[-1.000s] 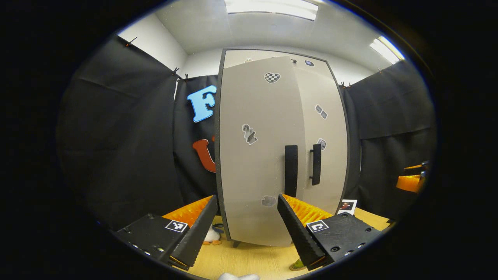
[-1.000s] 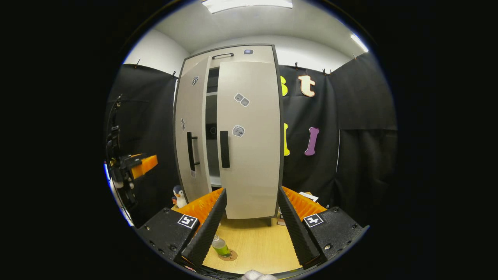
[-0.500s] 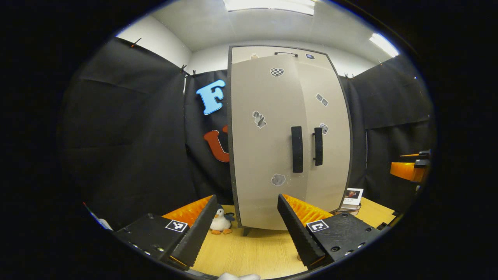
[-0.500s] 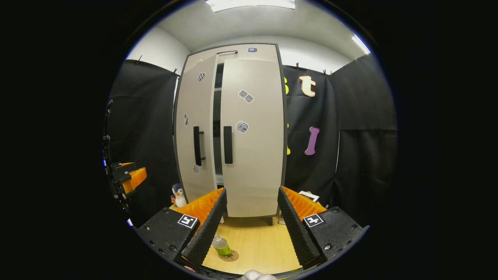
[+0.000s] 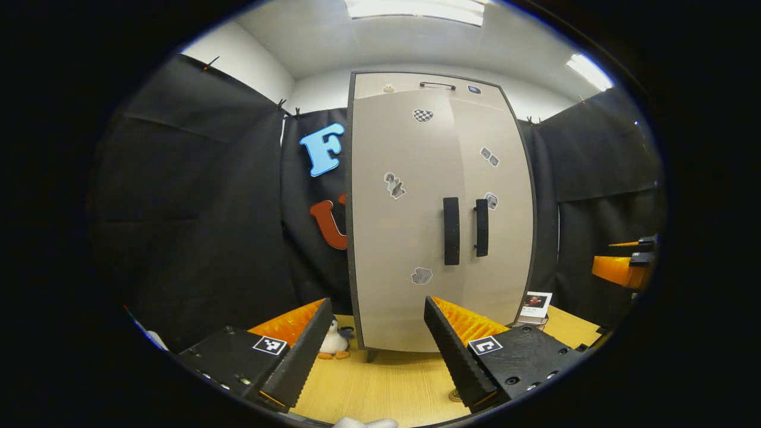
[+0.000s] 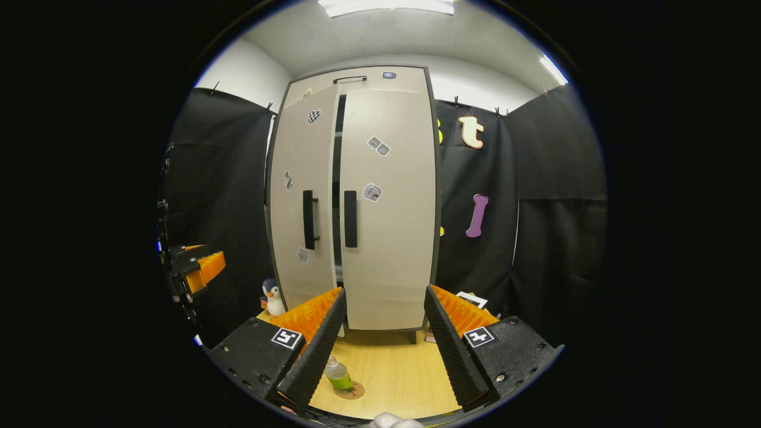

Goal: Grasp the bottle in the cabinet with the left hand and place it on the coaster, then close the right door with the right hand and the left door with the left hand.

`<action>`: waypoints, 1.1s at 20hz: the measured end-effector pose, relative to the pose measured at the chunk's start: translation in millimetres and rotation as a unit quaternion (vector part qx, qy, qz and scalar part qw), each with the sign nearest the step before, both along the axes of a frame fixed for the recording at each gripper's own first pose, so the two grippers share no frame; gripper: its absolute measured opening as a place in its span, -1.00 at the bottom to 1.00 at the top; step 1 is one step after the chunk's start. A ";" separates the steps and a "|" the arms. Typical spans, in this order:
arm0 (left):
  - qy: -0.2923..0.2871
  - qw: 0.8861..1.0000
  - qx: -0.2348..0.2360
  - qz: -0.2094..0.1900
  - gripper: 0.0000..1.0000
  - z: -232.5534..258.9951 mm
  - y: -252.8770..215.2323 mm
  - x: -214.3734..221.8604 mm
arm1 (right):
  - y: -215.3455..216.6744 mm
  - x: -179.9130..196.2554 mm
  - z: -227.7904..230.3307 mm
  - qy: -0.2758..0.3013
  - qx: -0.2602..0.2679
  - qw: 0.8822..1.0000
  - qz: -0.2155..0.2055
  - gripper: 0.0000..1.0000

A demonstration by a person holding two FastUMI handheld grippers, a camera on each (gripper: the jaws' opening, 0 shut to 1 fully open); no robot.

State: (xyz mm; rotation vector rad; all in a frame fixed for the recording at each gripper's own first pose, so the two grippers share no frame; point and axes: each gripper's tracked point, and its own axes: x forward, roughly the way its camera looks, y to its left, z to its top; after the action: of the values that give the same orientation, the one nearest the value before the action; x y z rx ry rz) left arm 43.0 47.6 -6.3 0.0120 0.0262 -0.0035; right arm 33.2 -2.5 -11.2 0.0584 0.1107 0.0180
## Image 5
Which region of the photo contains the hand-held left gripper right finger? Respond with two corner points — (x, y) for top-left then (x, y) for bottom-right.
(423, 295), (586, 412)

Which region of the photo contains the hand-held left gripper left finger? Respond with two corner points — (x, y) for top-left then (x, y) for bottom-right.
(177, 297), (335, 412)

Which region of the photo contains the grey cabinet door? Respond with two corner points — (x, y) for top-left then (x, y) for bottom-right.
(351, 89), (467, 353)
(449, 95), (536, 325)

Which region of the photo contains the grey wooden cabinet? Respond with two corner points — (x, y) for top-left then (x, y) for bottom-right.
(346, 70), (539, 363)

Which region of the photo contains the beige cabinet drawer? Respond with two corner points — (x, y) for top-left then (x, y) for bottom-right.
(354, 73), (506, 111)

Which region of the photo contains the white plush duck toy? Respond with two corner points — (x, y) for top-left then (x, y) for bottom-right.
(317, 319), (356, 360)

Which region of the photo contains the computer monitor screen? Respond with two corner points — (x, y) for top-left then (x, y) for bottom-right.
(123, 304), (170, 353)

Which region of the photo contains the small ceiling light panel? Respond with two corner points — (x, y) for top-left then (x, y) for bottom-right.
(566, 53), (614, 92)

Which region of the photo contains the black backdrop cloth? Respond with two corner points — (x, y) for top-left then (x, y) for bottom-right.
(86, 53), (669, 351)

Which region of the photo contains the large ceiling light panel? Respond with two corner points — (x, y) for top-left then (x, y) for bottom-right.
(345, 0), (485, 27)

